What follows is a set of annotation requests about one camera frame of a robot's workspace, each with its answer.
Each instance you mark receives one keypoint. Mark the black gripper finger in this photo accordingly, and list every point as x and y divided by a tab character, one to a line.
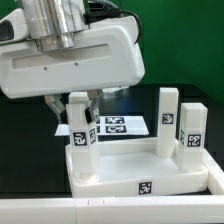
55	104
92	111

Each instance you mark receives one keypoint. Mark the white right fence bar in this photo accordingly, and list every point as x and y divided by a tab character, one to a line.
215	174

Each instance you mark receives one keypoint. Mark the white fence bar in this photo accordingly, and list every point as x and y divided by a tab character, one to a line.
146	210
215	174

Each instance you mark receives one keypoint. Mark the white front fence bar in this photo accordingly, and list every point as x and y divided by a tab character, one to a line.
146	210

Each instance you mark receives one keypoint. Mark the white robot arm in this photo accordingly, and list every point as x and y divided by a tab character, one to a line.
52	47

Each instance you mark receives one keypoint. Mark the white desk top tray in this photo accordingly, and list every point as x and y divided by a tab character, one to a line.
129	168

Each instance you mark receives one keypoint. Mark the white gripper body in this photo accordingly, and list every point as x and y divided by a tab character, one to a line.
105	55

